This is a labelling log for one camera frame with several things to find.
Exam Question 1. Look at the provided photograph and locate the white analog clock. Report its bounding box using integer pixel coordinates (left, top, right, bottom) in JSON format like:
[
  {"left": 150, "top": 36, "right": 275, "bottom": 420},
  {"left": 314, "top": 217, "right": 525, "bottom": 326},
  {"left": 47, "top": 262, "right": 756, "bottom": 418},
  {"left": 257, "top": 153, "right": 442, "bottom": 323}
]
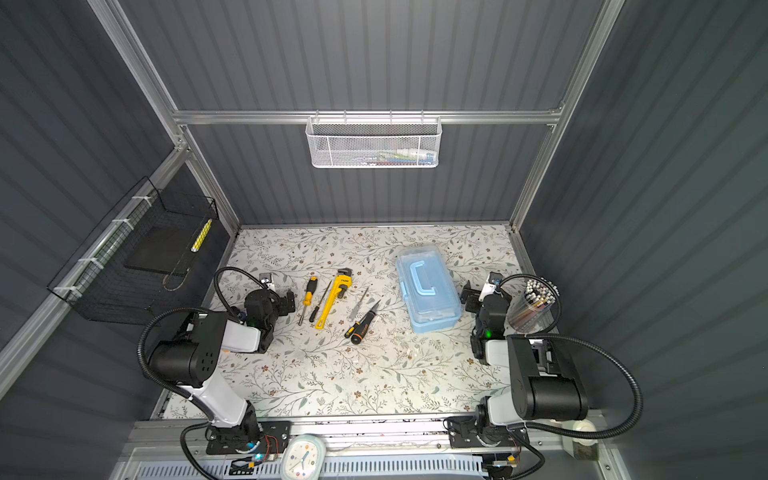
[{"left": 280, "top": 434, "right": 327, "bottom": 480}]

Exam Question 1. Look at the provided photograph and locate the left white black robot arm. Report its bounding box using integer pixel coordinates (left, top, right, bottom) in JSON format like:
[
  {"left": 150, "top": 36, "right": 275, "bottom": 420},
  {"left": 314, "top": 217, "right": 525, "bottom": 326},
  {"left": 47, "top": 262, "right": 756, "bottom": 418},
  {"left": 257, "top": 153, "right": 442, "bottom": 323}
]
[{"left": 137, "top": 289, "right": 295, "bottom": 453}]

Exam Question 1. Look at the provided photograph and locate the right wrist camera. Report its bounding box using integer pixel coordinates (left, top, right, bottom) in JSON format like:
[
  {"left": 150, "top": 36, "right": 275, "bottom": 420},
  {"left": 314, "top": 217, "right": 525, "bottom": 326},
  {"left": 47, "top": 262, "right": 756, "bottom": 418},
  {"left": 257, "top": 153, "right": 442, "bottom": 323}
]
[{"left": 479, "top": 272, "right": 503, "bottom": 302}]

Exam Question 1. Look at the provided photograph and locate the light blue plastic tool box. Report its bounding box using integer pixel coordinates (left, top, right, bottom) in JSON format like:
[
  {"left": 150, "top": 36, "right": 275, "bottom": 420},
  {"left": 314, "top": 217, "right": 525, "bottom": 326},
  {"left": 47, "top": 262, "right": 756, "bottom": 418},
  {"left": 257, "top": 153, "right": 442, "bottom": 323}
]
[{"left": 395, "top": 245, "right": 463, "bottom": 334}]

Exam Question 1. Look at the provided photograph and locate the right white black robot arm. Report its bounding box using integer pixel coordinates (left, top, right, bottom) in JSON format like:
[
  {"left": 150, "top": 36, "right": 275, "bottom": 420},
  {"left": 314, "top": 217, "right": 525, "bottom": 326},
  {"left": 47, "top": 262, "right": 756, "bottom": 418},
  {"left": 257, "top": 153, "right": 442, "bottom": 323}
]
[{"left": 445, "top": 273, "right": 644, "bottom": 446}]

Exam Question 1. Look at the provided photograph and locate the yellow marker in black basket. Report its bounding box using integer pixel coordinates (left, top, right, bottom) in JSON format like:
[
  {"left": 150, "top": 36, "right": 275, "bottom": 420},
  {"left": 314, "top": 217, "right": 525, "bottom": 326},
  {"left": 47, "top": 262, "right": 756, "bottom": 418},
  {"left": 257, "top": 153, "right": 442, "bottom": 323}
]
[{"left": 190, "top": 219, "right": 213, "bottom": 253}]

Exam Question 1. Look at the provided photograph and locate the white wire mesh basket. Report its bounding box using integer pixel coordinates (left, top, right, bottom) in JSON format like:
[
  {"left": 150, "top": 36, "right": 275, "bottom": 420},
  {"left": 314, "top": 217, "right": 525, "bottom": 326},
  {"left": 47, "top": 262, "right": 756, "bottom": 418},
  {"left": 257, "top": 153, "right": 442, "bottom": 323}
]
[{"left": 305, "top": 118, "right": 443, "bottom": 169}]

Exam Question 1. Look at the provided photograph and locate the yellow black stubby screwdriver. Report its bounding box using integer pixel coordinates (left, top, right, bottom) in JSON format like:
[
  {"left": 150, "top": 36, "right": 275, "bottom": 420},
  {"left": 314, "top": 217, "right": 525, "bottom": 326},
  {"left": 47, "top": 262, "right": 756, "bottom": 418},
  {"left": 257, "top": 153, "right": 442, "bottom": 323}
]
[{"left": 298, "top": 276, "right": 318, "bottom": 325}]

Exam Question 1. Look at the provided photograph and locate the yellow pipe wrench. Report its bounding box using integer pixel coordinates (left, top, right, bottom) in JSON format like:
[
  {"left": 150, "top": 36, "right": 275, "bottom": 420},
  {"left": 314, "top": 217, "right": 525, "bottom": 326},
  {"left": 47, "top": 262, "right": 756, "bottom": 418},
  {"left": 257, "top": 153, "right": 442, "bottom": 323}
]
[{"left": 315, "top": 268, "right": 352, "bottom": 329}]

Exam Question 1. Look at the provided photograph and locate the black orange screwdriver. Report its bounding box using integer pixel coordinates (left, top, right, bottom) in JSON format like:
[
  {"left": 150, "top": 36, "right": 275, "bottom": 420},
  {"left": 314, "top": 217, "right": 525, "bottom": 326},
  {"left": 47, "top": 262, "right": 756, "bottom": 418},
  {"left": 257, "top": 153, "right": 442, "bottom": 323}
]
[{"left": 344, "top": 301, "right": 380, "bottom": 345}]

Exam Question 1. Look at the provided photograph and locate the clear cup of markers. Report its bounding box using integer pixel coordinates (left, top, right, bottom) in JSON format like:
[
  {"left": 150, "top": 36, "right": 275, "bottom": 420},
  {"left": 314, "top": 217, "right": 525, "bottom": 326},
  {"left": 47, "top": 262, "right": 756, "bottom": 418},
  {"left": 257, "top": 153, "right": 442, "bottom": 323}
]
[{"left": 506, "top": 277, "right": 559, "bottom": 334}]

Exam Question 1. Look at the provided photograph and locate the floral table mat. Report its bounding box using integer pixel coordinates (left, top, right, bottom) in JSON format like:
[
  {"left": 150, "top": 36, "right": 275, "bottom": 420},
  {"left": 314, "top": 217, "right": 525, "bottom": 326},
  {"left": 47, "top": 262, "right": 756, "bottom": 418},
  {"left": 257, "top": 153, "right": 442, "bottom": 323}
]
[{"left": 217, "top": 225, "right": 520, "bottom": 417}]

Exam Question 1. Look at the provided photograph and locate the black wire wall basket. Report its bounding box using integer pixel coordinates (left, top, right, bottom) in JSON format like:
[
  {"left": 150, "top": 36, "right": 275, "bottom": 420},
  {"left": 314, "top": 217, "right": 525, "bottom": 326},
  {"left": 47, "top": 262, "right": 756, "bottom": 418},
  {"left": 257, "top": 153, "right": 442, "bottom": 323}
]
[{"left": 47, "top": 178, "right": 227, "bottom": 325}]

